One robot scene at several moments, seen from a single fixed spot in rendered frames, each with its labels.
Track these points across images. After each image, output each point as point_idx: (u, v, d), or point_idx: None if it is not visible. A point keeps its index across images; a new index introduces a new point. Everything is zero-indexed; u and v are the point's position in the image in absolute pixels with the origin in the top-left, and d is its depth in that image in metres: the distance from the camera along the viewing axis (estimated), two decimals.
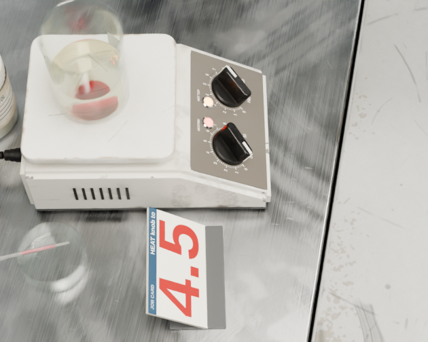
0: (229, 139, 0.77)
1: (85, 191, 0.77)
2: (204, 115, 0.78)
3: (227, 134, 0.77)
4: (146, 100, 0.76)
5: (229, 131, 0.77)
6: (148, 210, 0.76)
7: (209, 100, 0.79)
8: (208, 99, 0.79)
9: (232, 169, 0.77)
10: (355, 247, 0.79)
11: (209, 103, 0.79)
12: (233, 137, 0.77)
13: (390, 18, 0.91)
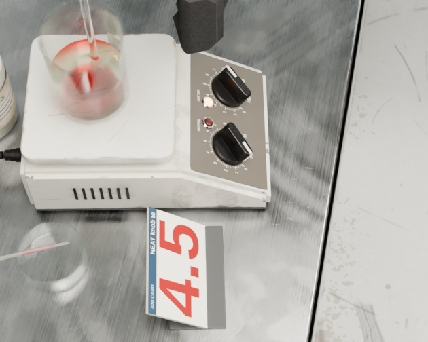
0: (229, 139, 0.77)
1: (85, 191, 0.77)
2: (204, 115, 0.78)
3: (227, 134, 0.77)
4: (146, 100, 0.76)
5: (229, 131, 0.77)
6: (148, 210, 0.76)
7: (209, 100, 0.79)
8: (208, 99, 0.79)
9: (232, 169, 0.77)
10: (355, 247, 0.79)
11: (209, 103, 0.79)
12: (233, 137, 0.77)
13: (390, 18, 0.91)
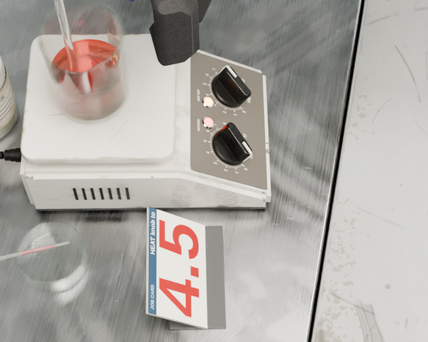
0: (229, 139, 0.77)
1: (85, 191, 0.77)
2: (204, 115, 0.78)
3: (227, 134, 0.77)
4: (146, 100, 0.76)
5: (229, 131, 0.77)
6: (148, 210, 0.76)
7: (209, 100, 0.79)
8: (208, 99, 0.79)
9: (232, 169, 0.77)
10: (355, 247, 0.79)
11: (209, 103, 0.79)
12: (233, 137, 0.77)
13: (390, 18, 0.91)
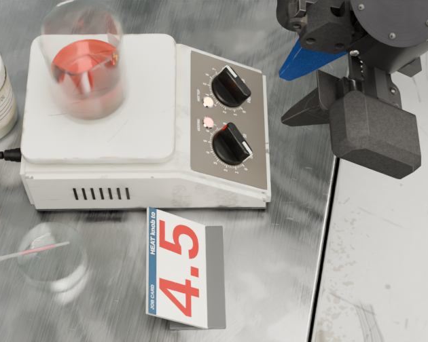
0: (229, 139, 0.77)
1: (85, 191, 0.77)
2: (204, 115, 0.78)
3: (227, 134, 0.77)
4: (146, 100, 0.76)
5: (229, 131, 0.77)
6: (148, 210, 0.76)
7: (209, 100, 0.79)
8: (208, 99, 0.79)
9: (232, 169, 0.77)
10: (355, 247, 0.79)
11: (209, 103, 0.79)
12: (233, 137, 0.77)
13: None
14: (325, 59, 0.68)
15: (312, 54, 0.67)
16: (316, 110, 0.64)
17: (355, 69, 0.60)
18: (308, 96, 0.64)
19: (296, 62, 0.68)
